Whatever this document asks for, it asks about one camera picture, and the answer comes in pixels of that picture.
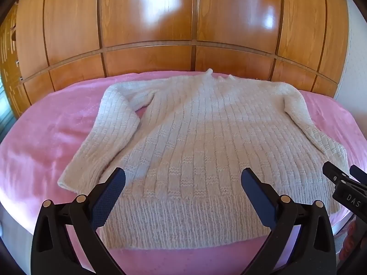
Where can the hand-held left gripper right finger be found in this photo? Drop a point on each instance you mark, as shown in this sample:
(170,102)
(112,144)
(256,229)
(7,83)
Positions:
(258,197)

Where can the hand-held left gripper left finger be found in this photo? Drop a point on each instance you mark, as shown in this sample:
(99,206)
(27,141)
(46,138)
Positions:
(110,194)

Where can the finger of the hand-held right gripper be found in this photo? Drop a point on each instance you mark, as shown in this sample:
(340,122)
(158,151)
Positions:
(358,173)
(332,173)

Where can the white knit sweater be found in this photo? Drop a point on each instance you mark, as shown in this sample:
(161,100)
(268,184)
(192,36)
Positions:
(197,149)

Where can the person's right hand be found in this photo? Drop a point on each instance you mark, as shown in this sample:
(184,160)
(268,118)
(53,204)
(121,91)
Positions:
(351,242)

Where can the pink bedspread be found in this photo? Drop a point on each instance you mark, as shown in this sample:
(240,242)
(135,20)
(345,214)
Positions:
(51,137)

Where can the white bed base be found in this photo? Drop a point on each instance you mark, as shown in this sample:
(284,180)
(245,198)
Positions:
(14,235)

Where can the wooden wardrobe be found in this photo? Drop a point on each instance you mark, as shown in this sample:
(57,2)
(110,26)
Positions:
(172,23)

